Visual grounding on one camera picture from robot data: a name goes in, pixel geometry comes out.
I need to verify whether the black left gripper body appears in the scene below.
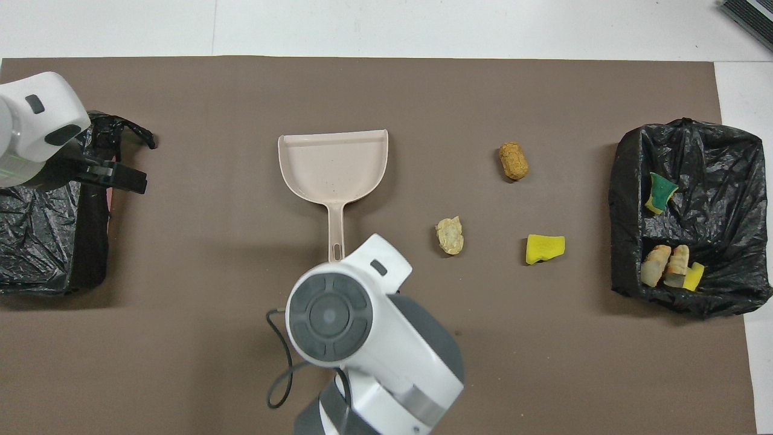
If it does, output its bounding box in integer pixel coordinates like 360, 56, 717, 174
39, 158, 91, 189

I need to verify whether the beige plastic dustpan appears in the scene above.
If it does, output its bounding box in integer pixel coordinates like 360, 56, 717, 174
278, 129, 389, 263

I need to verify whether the pale bread chunk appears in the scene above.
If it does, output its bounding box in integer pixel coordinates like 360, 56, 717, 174
435, 216, 465, 256

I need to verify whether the brown corn cob piece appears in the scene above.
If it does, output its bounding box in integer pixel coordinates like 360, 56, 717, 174
499, 141, 530, 181

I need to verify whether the torn crusty bread piece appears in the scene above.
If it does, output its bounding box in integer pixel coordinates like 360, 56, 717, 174
640, 244, 672, 288
664, 244, 690, 288

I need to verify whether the black bag lined pink bin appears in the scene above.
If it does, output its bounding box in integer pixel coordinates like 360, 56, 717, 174
0, 111, 156, 297

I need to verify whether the brown table mat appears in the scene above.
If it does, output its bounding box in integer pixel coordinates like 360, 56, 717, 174
0, 56, 759, 435

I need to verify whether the grey ribbed device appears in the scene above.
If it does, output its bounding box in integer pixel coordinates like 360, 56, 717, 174
717, 0, 773, 52

